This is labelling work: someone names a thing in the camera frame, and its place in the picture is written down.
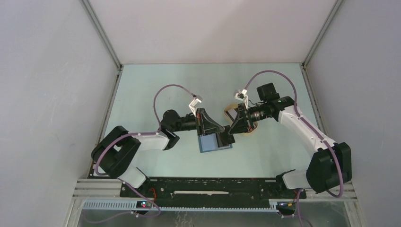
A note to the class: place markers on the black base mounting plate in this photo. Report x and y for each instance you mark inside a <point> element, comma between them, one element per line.
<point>215,191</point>

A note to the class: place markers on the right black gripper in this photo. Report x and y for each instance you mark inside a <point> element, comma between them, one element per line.
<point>240,126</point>

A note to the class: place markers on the blue leather card holder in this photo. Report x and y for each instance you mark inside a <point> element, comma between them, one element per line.
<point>208,143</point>

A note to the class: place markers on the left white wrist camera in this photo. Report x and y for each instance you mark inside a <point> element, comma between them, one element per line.
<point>194,102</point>

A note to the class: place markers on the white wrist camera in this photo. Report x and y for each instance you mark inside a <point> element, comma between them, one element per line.
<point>194,102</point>
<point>242,96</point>

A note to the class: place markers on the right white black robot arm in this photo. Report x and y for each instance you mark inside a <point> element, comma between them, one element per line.
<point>330,165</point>

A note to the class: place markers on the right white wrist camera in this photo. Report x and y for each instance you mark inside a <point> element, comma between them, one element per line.
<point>242,96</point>

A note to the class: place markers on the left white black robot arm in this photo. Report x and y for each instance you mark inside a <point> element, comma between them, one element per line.
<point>116,152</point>

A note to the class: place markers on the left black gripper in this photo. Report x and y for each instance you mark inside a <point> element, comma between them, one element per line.
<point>204,124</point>

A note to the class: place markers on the black credit card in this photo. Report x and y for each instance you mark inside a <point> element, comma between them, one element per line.
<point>224,139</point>

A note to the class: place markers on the aluminium frame rail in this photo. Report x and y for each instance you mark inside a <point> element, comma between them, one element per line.
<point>109,189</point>

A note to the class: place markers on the oval wooden tray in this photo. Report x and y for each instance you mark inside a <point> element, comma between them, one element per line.
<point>230,113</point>

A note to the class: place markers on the white cable duct strip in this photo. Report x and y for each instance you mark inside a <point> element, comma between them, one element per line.
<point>128,205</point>

